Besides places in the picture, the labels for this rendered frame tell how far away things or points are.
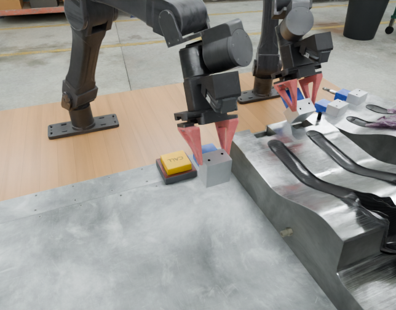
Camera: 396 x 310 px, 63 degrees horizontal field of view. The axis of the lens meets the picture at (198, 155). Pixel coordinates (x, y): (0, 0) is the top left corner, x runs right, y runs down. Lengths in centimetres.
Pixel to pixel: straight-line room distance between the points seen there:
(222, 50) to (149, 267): 39
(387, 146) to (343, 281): 42
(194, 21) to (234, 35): 8
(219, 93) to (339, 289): 35
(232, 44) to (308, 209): 29
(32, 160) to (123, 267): 43
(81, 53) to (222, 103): 43
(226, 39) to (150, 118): 56
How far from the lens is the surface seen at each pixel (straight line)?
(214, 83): 48
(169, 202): 72
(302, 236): 61
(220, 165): 58
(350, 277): 58
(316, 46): 74
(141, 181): 78
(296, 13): 75
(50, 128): 103
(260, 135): 82
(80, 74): 86
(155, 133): 95
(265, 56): 107
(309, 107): 83
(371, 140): 90
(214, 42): 53
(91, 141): 95
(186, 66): 56
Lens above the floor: 131
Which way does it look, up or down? 37 degrees down
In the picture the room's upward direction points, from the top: straight up
